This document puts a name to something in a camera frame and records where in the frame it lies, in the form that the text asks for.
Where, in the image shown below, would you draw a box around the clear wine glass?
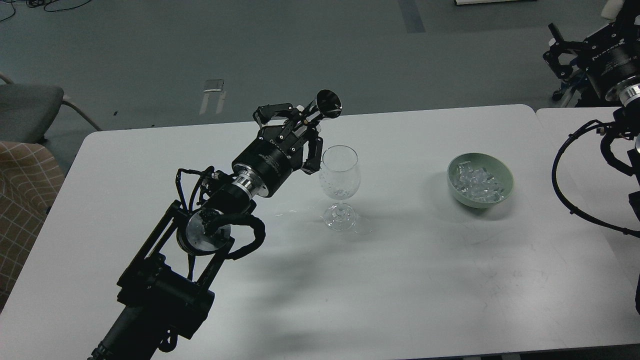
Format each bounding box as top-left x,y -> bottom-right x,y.
319,145 -> 361,231

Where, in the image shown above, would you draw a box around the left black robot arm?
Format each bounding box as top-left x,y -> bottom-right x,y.
90,98 -> 343,360

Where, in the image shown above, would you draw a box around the grey chair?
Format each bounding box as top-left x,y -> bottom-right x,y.
0,73 -> 103,144

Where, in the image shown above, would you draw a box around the black floor cables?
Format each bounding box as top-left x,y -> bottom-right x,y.
0,0 -> 93,21

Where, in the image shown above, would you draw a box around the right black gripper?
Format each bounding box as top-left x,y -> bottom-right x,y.
542,0 -> 640,105

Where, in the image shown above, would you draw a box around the clear ice cubes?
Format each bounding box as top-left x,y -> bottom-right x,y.
452,161 -> 505,203

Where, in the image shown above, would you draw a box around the metal floor plate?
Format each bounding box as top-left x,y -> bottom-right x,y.
202,79 -> 225,93

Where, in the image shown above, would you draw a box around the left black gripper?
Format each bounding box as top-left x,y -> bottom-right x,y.
231,103 -> 323,198

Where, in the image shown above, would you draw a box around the green bowl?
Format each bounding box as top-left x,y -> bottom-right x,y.
446,152 -> 515,209

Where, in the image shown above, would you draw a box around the steel double jigger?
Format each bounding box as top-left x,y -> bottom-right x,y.
299,89 -> 343,126

